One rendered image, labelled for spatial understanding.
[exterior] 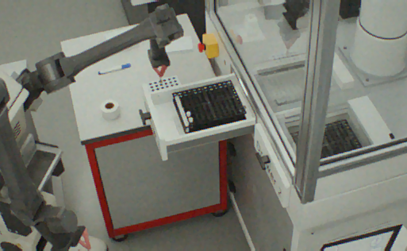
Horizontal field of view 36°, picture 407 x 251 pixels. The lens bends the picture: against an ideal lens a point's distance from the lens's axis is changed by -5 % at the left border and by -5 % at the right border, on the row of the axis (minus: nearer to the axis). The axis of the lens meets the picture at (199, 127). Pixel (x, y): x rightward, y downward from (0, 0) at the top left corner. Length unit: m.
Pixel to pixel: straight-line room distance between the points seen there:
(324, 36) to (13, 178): 0.80
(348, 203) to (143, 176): 0.97
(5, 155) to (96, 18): 2.86
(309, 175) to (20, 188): 0.81
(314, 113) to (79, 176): 1.87
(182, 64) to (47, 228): 1.19
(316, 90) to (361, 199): 0.58
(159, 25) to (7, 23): 2.69
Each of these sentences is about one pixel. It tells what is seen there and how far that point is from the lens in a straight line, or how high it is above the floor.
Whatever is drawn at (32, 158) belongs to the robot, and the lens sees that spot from 2.05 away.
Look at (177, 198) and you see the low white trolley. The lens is 2.86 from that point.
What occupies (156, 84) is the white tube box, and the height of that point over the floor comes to 0.80.
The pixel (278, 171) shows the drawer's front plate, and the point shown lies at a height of 0.93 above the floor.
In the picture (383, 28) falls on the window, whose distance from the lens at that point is 1.62.
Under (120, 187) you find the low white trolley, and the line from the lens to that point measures 2.71.
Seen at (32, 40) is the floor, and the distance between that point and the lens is 4.25.
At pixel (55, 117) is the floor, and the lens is 3.66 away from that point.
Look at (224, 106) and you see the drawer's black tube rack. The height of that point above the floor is 0.89.
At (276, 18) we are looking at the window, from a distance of 1.85.
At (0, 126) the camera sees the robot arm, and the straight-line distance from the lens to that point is 1.45.
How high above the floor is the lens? 2.52
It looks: 46 degrees down
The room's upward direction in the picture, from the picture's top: 3 degrees counter-clockwise
